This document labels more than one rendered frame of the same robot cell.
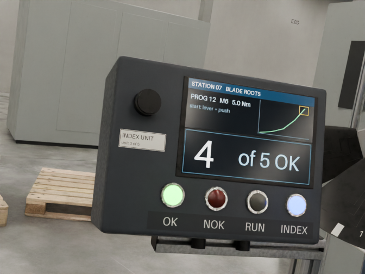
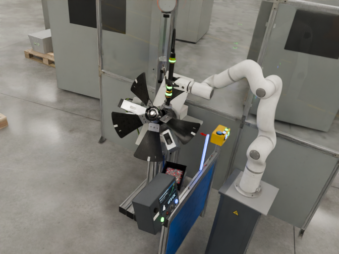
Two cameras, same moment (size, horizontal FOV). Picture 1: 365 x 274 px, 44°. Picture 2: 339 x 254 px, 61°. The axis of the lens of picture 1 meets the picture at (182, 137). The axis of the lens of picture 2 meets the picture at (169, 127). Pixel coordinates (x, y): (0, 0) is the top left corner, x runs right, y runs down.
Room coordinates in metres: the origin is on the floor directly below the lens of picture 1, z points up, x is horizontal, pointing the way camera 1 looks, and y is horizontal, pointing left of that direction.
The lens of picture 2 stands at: (-0.17, 0.73, 2.32)
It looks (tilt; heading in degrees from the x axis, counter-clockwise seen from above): 33 degrees down; 313
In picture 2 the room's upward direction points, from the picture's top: 7 degrees clockwise
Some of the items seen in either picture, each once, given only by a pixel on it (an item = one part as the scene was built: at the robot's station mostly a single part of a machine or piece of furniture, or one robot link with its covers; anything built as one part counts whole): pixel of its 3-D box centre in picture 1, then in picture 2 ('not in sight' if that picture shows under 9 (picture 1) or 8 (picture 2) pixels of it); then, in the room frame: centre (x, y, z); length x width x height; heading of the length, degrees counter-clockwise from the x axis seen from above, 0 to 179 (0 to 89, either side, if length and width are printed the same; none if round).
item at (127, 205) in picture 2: not in sight; (154, 199); (1.29, -0.76, 0.04); 0.62 x 0.45 x 0.08; 106
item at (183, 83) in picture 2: not in sight; (183, 84); (1.00, -0.64, 1.50); 0.11 x 0.10 x 0.07; 16
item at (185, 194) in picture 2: not in sight; (195, 181); (0.73, -0.61, 0.82); 0.90 x 0.04 x 0.08; 106
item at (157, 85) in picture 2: not in sight; (158, 105); (1.67, -1.05, 0.90); 0.08 x 0.06 x 1.80; 51
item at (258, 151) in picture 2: not in sight; (258, 155); (0.38, -0.71, 1.25); 0.19 x 0.12 x 0.24; 98
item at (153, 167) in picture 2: not in sight; (152, 175); (1.26, -0.67, 0.46); 0.09 x 0.05 x 0.91; 16
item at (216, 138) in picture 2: not in sight; (220, 135); (0.84, -0.99, 1.02); 0.16 x 0.10 x 0.11; 106
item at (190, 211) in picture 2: not in sight; (188, 214); (0.73, -0.61, 0.45); 0.82 x 0.02 x 0.66; 106
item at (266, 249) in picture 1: (240, 241); not in sight; (0.58, -0.10, 1.04); 0.24 x 0.03 x 0.03; 106
